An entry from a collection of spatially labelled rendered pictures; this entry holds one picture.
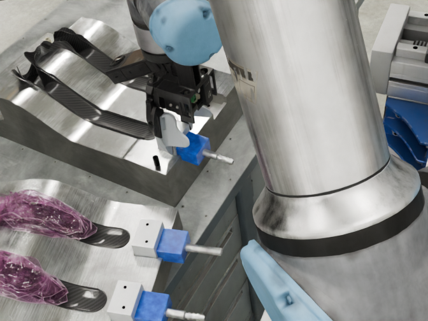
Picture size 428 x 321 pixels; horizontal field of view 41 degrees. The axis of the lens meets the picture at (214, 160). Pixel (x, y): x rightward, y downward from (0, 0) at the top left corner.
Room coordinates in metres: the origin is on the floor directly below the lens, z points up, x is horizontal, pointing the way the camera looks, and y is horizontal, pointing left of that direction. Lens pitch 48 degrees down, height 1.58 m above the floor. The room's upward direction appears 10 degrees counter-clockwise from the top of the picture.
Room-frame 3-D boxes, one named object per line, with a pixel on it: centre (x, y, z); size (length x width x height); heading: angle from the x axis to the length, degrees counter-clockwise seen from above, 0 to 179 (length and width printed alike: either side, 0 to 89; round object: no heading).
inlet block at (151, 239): (0.49, 0.07, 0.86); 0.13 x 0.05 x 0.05; 70
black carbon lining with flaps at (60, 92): (0.85, 0.19, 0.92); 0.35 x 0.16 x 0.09; 53
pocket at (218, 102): (0.76, -0.01, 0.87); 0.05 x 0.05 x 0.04; 53
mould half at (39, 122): (0.86, 0.20, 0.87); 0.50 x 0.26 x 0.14; 53
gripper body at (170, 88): (0.66, 0.03, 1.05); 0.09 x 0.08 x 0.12; 53
